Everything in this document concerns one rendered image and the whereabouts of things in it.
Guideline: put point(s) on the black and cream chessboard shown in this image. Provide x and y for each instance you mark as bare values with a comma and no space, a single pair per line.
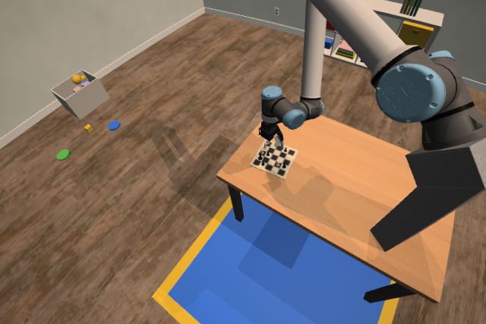
277,154

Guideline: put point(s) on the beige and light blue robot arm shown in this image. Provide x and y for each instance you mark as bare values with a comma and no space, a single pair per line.
407,91

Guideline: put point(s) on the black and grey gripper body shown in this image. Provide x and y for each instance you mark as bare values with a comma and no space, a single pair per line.
268,133

